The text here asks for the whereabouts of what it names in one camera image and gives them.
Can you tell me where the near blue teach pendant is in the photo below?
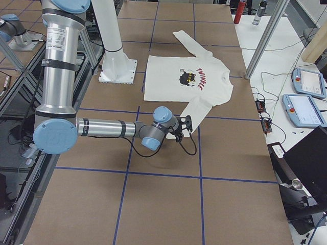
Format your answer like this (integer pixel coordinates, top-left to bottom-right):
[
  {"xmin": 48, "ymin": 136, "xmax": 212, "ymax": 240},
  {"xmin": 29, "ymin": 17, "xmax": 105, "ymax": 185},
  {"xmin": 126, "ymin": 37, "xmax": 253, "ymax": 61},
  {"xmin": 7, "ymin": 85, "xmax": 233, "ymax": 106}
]
[{"xmin": 282, "ymin": 94, "xmax": 326, "ymax": 128}]

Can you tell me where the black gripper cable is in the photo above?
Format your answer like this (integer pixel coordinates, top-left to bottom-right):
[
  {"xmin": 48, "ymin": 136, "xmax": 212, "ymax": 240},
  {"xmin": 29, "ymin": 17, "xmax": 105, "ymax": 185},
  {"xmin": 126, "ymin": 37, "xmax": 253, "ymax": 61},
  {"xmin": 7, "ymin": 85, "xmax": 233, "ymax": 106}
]
[{"xmin": 127, "ymin": 127, "xmax": 197, "ymax": 157}]

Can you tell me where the clear grey-capped bottle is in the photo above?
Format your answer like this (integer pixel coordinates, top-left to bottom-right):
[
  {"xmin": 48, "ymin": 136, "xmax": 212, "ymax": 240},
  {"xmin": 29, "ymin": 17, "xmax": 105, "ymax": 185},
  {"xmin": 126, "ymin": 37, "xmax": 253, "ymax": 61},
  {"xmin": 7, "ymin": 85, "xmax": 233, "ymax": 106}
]
[{"xmin": 252, "ymin": 0, "xmax": 268, "ymax": 26}]

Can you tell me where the lower red circuit board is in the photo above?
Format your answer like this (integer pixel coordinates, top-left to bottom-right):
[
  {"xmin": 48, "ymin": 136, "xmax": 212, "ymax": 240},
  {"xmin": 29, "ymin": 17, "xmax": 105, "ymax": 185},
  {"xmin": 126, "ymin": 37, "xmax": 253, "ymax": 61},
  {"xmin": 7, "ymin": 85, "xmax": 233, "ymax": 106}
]
[{"xmin": 261, "ymin": 118, "xmax": 272, "ymax": 135}]

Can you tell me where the red circuit board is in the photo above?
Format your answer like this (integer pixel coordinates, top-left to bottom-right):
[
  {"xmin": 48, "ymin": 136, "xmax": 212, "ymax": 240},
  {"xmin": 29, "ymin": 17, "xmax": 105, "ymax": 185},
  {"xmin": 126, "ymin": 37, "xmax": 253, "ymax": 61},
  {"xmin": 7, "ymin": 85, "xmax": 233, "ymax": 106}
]
[
  {"xmin": 261, "ymin": 118, "xmax": 272, "ymax": 135},
  {"xmin": 255, "ymin": 100, "xmax": 266, "ymax": 113}
]

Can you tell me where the cream long-sleeve cat shirt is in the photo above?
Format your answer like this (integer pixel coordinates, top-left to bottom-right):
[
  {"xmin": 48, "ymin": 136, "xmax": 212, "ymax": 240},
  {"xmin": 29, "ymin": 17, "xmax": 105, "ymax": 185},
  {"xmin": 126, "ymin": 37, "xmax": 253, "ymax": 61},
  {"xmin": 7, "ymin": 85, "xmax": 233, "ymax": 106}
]
[{"xmin": 144, "ymin": 30, "xmax": 233, "ymax": 129}]

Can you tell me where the white power strip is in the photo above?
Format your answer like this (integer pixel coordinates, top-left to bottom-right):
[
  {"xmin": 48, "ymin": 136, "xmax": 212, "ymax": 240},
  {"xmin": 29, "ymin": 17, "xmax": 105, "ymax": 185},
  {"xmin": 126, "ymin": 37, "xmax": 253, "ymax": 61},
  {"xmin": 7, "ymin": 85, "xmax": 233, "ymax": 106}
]
[{"xmin": 21, "ymin": 143, "xmax": 40, "ymax": 166}]

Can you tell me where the white pedestal column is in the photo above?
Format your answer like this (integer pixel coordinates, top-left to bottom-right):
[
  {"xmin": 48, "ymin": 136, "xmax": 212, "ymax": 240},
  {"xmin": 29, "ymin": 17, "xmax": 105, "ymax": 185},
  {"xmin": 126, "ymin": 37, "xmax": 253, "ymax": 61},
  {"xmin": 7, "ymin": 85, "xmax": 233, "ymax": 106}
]
[{"xmin": 91, "ymin": 0, "xmax": 137, "ymax": 84}]

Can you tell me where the aluminium frame post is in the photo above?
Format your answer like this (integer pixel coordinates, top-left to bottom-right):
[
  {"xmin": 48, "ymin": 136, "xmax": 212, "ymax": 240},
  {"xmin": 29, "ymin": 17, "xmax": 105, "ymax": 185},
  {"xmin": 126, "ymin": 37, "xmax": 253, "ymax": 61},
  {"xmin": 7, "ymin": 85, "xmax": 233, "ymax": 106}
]
[{"xmin": 245, "ymin": 0, "xmax": 290, "ymax": 80}]

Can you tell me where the upper red circuit board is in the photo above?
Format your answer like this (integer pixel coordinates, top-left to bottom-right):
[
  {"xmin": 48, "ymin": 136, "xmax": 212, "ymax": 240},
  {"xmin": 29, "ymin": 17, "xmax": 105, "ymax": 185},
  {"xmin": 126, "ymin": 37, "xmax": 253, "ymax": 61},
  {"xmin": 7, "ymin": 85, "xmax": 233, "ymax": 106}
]
[{"xmin": 255, "ymin": 100, "xmax": 266, "ymax": 113}]

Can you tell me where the aluminium frame cabinet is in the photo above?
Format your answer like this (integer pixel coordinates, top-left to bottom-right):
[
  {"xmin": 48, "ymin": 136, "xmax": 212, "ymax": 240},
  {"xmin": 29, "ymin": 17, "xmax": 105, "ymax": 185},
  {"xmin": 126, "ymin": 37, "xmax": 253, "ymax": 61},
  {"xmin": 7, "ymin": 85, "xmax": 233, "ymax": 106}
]
[{"xmin": 0, "ymin": 22, "xmax": 105, "ymax": 245}]

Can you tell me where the wooden beam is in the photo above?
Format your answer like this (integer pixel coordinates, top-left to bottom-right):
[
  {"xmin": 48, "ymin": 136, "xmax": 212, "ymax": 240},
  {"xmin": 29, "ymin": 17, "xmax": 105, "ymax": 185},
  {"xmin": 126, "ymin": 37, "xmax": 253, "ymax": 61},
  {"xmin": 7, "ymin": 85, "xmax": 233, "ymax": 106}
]
[{"xmin": 301, "ymin": 0, "xmax": 327, "ymax": 64}]

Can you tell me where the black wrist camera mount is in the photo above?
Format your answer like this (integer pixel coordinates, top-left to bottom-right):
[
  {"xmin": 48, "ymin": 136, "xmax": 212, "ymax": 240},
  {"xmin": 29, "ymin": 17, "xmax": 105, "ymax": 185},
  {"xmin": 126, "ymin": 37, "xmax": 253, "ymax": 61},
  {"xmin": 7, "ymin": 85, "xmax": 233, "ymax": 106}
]
[{"xmin": 178, "ymin": 115, "xmax": 193, "ymax": 133}]

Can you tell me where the blue teach pendant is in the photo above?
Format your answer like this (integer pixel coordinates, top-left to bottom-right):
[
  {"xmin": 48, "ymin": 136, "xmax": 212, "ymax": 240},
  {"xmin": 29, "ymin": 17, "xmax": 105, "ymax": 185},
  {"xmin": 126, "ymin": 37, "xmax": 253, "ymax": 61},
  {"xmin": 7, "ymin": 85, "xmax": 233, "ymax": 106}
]
[
  {"xmin": 282, "ymin": 94, "xmax": 326, "ymax": 128},
  {"xmin": 292, "ymin": 68, "xmax": 326, "ymax": 99}
]

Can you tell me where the red water bottle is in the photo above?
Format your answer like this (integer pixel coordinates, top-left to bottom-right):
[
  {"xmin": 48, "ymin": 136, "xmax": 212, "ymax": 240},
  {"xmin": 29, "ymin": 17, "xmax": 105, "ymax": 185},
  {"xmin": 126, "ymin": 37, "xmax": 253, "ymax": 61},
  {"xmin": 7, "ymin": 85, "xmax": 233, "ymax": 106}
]
[{"xmin": 233, "ymin": 0, "xmax": 246, "ymax": 24}]

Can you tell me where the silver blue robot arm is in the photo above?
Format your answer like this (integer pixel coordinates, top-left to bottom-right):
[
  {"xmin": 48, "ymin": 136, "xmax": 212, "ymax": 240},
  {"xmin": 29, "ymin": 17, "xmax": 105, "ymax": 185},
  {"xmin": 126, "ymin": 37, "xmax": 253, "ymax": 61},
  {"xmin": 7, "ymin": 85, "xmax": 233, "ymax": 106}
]
[
  {"xmin": 33, "ymin": 1, "xmax": 183, "ymax": 155},
  {"xmin": 1, "ymin": 14, "xmax": 45, "ymax": 52}
]

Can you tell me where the far blue teach pendant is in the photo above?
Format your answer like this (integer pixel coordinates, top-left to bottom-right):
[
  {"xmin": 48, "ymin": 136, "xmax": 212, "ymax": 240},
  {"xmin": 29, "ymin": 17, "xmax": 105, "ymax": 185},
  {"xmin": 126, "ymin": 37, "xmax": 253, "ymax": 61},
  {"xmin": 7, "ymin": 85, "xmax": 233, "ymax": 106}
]
[{"xmin": 292, "ymin": 68, "xmax": 326, "ymax": 99}]

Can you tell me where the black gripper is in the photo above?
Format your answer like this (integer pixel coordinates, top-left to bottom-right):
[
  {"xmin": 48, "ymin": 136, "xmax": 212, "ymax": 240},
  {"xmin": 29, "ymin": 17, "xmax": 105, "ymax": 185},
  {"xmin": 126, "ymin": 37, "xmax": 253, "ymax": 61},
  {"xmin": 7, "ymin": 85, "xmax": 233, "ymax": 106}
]
[{"xmin": 169, "ymin": 122, "xmax": 183, "ymax": 142}]

